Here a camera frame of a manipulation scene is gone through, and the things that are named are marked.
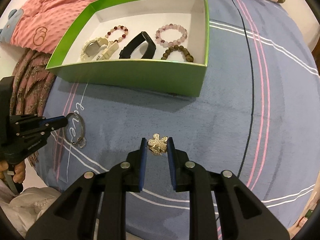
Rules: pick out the cream white wristwatch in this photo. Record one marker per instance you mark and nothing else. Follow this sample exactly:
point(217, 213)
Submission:
point(98, 49)

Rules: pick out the pink woven fringed scarf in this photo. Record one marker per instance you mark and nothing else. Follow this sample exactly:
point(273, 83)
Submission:
point(32, 83)

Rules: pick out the silver metal bangle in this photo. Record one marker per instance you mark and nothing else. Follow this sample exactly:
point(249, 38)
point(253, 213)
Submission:
point(74, 132)

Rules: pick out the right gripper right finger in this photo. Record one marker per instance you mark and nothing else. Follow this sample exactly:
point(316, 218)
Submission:
point(221, 206)

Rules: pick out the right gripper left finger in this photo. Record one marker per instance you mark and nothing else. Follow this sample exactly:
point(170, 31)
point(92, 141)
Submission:
point(94, 206)

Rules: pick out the green cardboard box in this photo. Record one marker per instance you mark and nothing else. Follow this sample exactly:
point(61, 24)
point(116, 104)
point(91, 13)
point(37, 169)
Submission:
point(159, 45)

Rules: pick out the blue striped bed sheet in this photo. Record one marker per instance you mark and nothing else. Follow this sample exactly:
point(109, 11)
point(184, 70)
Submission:
point(257, 115)

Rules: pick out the person's left hand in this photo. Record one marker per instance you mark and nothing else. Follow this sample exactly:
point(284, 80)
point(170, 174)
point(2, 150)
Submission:
point(19, 171)

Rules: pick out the pink dotted bear blanket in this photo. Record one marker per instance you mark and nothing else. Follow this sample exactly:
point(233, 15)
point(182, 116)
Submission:
point(40, 24)

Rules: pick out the gold flower brooch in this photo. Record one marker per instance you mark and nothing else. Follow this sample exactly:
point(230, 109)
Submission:
point(157, 144)

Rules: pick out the black fitness band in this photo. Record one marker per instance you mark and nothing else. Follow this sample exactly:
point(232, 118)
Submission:
point(137, 41)

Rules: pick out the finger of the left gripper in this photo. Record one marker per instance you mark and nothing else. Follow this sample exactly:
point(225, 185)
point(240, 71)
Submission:
point(53, 128)
point(55, 121)

